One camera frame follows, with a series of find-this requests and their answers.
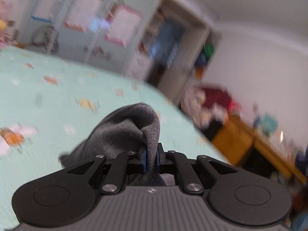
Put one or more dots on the grey sliding door wardrobe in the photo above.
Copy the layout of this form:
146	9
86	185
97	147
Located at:
100	33

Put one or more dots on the dark grey sweater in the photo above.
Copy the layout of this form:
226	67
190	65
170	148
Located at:
128	128

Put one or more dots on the blue framed poster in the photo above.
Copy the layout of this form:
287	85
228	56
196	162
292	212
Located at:
46	10

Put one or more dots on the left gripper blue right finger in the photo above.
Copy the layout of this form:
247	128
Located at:
178	165

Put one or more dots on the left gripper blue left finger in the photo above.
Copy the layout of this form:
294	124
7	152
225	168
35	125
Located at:
125	164

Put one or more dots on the white drawer cabinet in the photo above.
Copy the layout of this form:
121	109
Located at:
139	67

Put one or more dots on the yellow wooden desk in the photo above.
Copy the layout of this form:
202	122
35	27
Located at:
243	147

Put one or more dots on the rolled floral quilt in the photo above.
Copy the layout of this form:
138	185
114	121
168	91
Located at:
193	105

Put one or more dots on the white room door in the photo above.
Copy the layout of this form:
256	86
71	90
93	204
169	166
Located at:
174	79

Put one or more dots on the orange framed poster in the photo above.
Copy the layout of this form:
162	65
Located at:
81	14

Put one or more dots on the dark red jacket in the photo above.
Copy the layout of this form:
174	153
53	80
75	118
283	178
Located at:
215	95

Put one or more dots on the pink framed poster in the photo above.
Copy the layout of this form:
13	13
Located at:
123	22

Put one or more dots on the teal quilted bee bedspread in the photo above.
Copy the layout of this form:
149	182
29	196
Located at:
50	105

